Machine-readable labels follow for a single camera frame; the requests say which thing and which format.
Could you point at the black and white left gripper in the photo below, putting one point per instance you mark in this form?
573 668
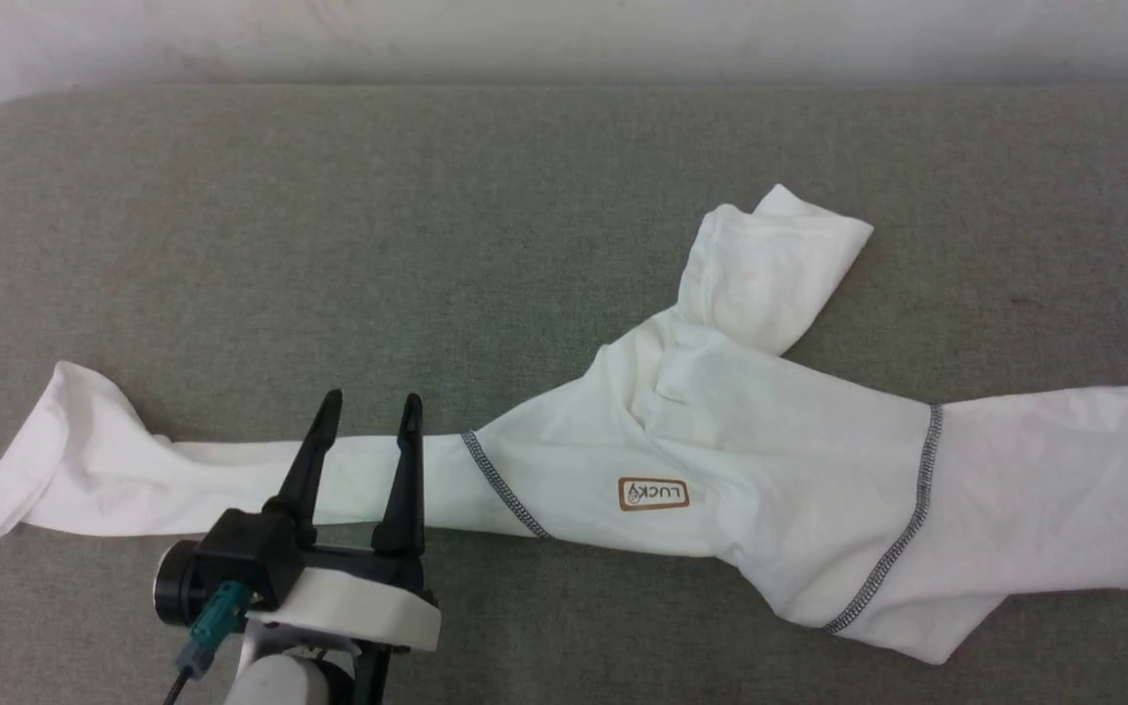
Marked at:
349 599

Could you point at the white long-sleeve garment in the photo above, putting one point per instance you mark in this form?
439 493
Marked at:
770 441

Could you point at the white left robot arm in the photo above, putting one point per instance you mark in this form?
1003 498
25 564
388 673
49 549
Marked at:
275 681

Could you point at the black round wrist camera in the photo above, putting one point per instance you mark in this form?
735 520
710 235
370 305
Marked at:
172 587

